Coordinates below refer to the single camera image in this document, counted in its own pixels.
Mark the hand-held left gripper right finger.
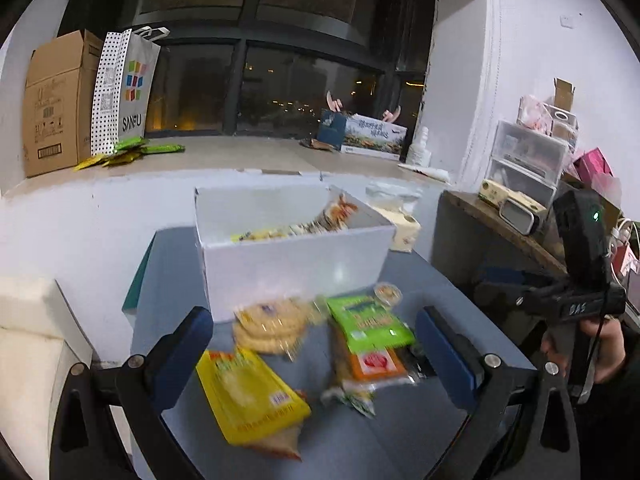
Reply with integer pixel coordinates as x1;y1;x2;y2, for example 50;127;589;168
415;305;581;480

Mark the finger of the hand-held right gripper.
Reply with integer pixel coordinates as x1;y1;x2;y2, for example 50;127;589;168
480;266;563;292
472;281;526;313

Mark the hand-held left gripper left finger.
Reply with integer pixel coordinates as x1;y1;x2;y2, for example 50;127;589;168
50;306;215;480

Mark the orange label snack packet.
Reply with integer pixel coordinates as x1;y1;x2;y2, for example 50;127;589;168
320;332;426;417

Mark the yellow snack packet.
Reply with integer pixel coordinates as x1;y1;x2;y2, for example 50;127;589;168
195;347;312;462

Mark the green snack packet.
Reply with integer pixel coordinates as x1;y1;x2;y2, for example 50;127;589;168
326;295;416;353

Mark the small round jelly cup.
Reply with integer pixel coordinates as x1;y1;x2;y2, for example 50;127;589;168
372;282;403;306

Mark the round cracker packet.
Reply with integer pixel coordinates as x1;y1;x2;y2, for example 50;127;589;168
232;297;326;361

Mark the white cardboard box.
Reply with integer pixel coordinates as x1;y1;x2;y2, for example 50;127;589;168
194;185;397;323

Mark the pile of assorted snack packets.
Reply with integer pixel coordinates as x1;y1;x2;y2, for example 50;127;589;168
231;195;360;243

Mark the person's right forearm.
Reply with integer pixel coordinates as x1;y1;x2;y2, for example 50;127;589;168
585;325;640;480

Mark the person's right hand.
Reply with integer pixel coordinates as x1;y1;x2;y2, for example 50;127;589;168
541;316;627;387

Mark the brown side cabinet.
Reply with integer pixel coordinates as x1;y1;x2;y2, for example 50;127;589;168
431;189;571;311

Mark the white alarm clock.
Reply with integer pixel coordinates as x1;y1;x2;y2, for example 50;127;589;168
499;195;538;236

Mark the magenta box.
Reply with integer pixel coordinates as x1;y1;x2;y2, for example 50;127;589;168
572;148;615;181

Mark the pale yellow carton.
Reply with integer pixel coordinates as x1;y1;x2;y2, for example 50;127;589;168
478;180;546;216

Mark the teal board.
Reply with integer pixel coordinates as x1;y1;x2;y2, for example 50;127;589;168
122;240;156;316

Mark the clear plastic drawer organizer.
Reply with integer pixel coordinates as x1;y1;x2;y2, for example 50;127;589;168
485;120;571;206

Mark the beige tissue pack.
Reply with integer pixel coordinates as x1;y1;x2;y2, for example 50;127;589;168
367;205;421;253

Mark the clear acrylic box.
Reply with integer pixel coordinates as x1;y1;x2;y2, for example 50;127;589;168
542;105;580;148

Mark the white tube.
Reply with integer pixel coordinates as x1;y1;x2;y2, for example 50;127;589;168
397;162;448;181

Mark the pink patterned pouch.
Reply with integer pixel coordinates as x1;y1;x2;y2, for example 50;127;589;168
517;95;553;133

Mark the clear plastic bag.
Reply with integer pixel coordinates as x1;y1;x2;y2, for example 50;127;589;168
365;182;423;211

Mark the small open cardboard box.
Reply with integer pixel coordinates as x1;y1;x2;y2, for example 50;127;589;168
554;78;576;110

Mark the white plastic bottle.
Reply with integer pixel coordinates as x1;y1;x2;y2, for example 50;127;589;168
406;127;432;167

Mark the white leather stool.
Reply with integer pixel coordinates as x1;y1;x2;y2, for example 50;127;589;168
0;277;96;461

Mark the printed tissue box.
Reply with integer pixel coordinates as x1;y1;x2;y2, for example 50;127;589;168
316;110;408;157

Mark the pile of green yellow sachets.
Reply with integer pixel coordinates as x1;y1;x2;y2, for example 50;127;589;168
75;136;186;168

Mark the dotted white shopping bag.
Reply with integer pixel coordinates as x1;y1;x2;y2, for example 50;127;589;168
90;26;166;157

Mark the brown cardboard box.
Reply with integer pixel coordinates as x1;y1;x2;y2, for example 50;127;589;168
21;29;106;178

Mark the dark framed window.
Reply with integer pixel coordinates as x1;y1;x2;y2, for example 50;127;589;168
75;0;438;141

